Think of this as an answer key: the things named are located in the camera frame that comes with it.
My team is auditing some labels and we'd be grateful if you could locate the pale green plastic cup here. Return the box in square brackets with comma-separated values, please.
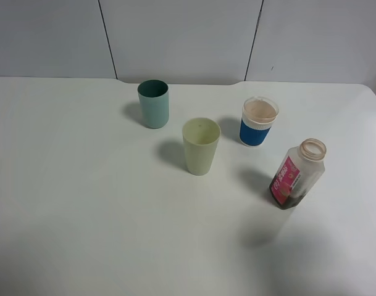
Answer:
[182, 118, 221, 176]

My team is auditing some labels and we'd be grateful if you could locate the plastic drink bottle pink label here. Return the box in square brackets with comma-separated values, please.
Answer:
[269, 138, 327, 210]

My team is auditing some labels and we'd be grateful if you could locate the clear cup with blue sleeve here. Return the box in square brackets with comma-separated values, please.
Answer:
[239, 96, 279, 147]

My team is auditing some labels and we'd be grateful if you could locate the teal plastic cup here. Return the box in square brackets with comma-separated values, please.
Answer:
[137, 80, 169, 129]

